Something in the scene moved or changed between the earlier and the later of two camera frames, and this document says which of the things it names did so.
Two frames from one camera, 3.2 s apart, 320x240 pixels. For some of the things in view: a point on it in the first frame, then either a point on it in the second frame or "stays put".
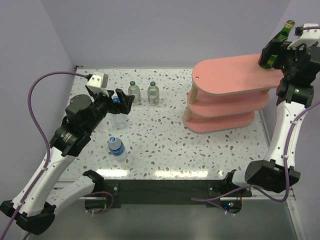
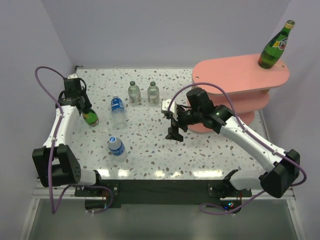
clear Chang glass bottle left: x=134 y=89 stays put
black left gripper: x=123 y=107 to x=87 y=104
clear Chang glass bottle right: x=153 y=95 stays put
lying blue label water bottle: x=119 y=121 stays put
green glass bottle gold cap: x=289 y=25 stays put
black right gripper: x=279 y=48 to x=173 y=131
